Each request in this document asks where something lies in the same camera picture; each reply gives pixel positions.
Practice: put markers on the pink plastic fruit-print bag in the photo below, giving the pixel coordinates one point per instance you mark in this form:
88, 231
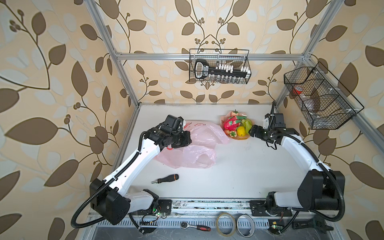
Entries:
200, 154

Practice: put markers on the green pear toy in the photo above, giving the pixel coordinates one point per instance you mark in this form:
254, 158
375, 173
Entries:
247, 124

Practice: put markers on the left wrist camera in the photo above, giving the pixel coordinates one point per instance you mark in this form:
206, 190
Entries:
173, 125

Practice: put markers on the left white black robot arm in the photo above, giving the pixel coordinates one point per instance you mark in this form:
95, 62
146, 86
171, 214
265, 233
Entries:
110, 197

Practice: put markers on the black socket set holder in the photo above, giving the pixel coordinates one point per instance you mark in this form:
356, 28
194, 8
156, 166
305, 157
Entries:
202, 70

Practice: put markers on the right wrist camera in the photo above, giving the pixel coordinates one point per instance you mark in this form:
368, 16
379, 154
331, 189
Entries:
274, 121

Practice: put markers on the pink dragon fruit toy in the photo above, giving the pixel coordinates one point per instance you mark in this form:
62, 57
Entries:
233, 123

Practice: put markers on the black wire basket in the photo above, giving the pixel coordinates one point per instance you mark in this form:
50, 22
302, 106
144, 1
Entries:
338, 104
237, 58

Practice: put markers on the right black wire basket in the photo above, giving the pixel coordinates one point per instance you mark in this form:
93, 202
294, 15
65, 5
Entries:
338, 104

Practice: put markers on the orange fruit plate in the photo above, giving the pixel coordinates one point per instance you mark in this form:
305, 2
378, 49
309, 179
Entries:
222, 120

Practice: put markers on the clear tape roll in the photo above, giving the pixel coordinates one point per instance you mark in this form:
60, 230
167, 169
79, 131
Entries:
225, 225

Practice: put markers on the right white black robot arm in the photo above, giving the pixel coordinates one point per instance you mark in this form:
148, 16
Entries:
322, 190

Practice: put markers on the red-handled ratchet wrench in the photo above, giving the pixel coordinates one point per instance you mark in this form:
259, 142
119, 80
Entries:
185, 225

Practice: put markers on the black adjustable wrench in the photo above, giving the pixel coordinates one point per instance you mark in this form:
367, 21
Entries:
316, 223

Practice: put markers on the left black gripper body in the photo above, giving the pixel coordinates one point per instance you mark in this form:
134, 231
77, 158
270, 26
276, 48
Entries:
181, 139

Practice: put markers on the centre black wire basket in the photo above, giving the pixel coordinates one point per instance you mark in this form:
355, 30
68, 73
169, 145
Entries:
237, 58

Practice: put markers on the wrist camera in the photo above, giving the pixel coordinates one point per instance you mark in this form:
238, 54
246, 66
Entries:
173, 125
274, 121

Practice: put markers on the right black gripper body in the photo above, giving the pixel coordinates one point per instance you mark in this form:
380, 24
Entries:
264, 134

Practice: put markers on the black orange screwdriver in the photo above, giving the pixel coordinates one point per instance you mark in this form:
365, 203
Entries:
168, 179

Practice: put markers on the yellow lemon toy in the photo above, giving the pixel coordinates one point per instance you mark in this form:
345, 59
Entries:
241, 131

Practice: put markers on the grey tape roll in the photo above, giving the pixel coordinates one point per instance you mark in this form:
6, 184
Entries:
245, 226

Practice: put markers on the red-capped plastic bottle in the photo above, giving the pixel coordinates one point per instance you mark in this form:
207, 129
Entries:
310, 104

